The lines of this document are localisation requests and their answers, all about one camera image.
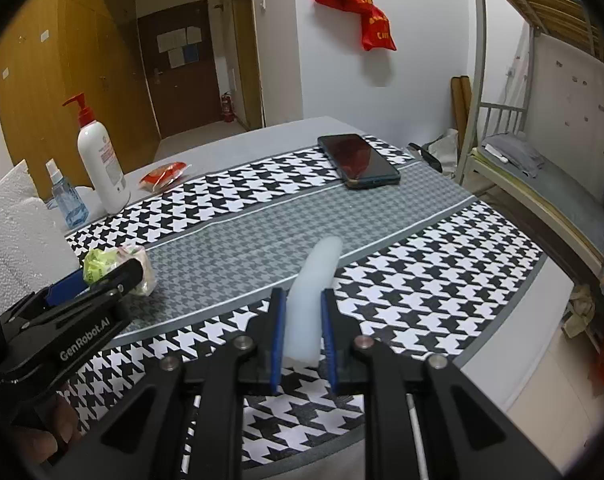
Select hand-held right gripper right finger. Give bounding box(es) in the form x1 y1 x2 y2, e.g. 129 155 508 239
321 288 565 480

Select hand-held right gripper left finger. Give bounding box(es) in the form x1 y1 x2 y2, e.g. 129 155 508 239
57 287 287 480

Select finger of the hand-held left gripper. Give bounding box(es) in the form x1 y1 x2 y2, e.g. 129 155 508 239
2 268 90 323
87 258 145 303

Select green white soft packet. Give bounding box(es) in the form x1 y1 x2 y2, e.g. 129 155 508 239
83 245 156 296

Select white soft silicone strip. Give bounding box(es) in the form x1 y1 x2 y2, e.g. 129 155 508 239
284 236 343 368

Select white foam box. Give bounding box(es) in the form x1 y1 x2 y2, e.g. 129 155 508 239
0 159 83 296

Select person's left hand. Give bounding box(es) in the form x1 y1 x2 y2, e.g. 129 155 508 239
4 392 83 467

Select clear blue spray bottle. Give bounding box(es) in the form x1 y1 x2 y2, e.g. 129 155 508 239
45 159 89 228

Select red snack packet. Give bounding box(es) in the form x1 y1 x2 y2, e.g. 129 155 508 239
139 161 187 191

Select white red pump lotion bottle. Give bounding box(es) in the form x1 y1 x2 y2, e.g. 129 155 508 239
63 92 131 216

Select houndstooth tablecloth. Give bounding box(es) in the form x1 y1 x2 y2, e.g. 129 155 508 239
62 135 550 466

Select dark smartphone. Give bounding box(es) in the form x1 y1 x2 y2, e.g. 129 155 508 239
317 133 401 190

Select dark brown entrance door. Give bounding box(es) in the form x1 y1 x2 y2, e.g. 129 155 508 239
137 0 223 138

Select white plastic bag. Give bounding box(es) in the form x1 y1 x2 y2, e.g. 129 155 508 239
427 129 463 177

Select wooden wardrobe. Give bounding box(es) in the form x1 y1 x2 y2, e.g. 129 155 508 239
0 0 157 201

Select beige crumpled cloth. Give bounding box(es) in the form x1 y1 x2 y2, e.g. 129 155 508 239
562 285 598 342

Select metal bunk bed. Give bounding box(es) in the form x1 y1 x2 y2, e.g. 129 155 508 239
454 0 604 311

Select wooden side door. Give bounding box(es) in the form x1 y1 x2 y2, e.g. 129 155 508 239
230 0 265 131

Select wooden planks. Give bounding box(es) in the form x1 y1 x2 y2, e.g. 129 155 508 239
451 76 472 148

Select grey folded clothing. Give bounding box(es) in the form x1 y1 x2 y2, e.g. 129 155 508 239
482 132 547 178

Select small red plastic bag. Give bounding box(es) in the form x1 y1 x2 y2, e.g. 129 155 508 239
360 5 397 52

